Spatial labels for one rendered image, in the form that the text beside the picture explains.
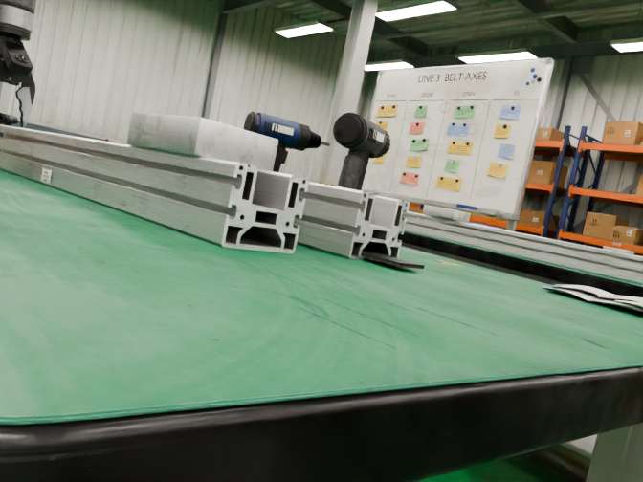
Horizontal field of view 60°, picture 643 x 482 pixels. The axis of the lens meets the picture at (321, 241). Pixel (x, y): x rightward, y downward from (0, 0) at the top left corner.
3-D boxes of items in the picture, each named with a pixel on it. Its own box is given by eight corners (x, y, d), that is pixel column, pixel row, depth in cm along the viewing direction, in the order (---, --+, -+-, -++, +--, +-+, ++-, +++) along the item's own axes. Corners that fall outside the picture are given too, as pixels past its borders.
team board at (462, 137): (312, 303, 456) (361, 62, 441) (357, 305, 488) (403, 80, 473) (462, 369, 341) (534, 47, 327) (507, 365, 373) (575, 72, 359)
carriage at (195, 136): (121, 165, 71) (131, 112, 70) (196, 180, 79) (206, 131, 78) (188, 180, 60) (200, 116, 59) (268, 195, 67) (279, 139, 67)
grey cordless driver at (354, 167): (305, 234, 97) (330, 108, 96) (351, 237, 115) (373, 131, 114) (344, 243, 94) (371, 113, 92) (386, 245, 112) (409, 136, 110)
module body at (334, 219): (87, 182, 125) (94, 143, 124) (129, 188, 132) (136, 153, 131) (347, 258, 69) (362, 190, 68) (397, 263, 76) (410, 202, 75)
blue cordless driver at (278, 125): (226, 209, 123) (244, 111, 122) (306, 224, 132) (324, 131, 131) (236, 213, 117) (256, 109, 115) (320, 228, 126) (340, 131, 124)
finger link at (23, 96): (30, 124, 135) (20, 85, 132) (37, 125, 131) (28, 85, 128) (15, 126, 133) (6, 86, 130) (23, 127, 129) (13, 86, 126)
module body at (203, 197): (-9, 166, 111) (-2, 123, 111) (45, 175, 118) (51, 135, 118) (220, 247, 55) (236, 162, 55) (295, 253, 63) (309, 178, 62)
